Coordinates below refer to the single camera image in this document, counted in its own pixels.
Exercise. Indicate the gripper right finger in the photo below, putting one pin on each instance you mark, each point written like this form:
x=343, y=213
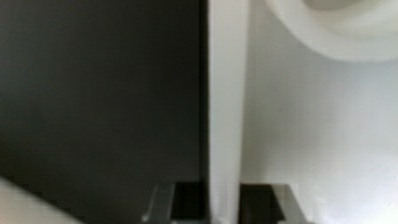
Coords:
x=269, y=205

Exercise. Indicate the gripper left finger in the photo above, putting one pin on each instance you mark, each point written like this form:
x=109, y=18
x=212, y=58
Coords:
x=178, y=204

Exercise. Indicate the white U-shaped fence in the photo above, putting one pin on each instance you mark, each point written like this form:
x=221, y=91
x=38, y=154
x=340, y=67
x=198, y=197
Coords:
x=25, y=209

